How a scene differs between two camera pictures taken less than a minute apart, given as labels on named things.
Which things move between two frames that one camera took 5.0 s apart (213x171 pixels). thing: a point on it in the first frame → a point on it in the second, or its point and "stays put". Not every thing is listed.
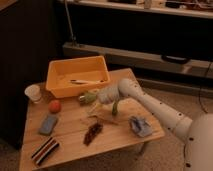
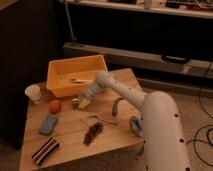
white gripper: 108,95 → 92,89
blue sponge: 48,125 stays put
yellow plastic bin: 69,76 stays put
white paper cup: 33,91 stays put
